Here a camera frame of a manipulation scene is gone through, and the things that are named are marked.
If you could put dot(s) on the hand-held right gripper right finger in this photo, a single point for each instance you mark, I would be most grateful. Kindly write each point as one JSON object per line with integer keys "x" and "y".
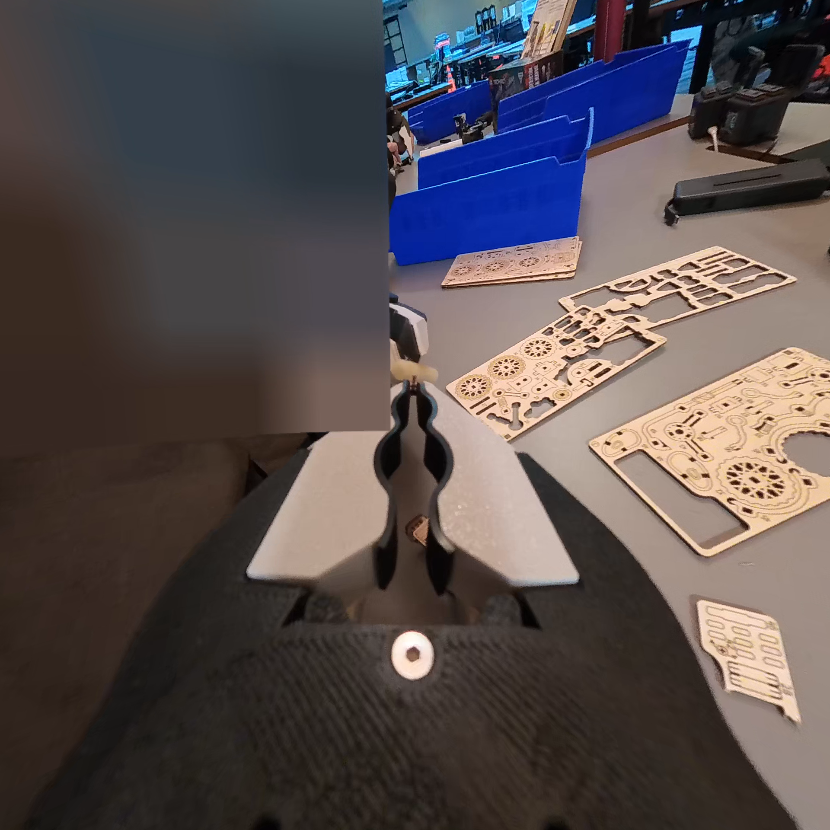
{"x": 499, "y": 512}

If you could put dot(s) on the black flat device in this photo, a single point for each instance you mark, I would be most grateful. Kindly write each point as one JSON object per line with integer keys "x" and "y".
{"x": 746, "y": 191}

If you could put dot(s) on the red column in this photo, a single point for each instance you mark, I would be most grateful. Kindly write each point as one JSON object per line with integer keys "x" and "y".
{"x": 609, "y": 26}

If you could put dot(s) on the wooden parts sheet mostly empty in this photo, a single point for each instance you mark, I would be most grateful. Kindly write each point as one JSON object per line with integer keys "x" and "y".
{"x": 765, "y": 283}

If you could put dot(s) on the black battery charger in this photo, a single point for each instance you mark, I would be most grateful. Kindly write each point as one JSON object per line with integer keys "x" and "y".
{"x": 746, "y": 117}

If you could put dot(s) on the wooden parts sheet round hole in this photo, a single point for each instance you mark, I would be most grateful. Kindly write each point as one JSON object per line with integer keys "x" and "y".
{"x": 648, "y": 467}

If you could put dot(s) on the wooden display board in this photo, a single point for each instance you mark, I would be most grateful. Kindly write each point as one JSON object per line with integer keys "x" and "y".
{"x": 551, "y": 26}

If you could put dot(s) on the blue plastic bin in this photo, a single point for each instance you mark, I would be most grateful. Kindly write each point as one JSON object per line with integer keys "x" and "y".
{"x": 616, "y": 91}
{"x": 486, "y": 220}
{"x": 519, "y": 139}
{"x": 447, "y": 110}

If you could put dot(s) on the small slotted wooden piece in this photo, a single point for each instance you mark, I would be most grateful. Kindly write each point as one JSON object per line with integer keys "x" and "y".
{"x": 746, "y": 655}

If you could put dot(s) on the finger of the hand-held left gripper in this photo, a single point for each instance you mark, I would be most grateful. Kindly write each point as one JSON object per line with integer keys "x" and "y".
{"x": 412, "y": 337}

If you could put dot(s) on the wooden parts sheet with wheels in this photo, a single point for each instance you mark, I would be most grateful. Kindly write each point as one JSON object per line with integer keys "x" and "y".
{"x": 519, "y": 389}

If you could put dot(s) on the grey desk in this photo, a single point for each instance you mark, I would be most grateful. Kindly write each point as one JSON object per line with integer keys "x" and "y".
{"x": 616, "y": 583}

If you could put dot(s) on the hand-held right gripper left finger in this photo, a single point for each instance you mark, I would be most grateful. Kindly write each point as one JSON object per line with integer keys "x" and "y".
{"x": 324, "y": 512}

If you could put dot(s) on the dark cardboard box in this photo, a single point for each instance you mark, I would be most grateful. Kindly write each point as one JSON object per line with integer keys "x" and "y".
{"x": 525, "y": 78}

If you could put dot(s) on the stack of wooden sheets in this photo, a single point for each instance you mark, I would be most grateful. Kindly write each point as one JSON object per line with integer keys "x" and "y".
{"x": 512, "y": 266}

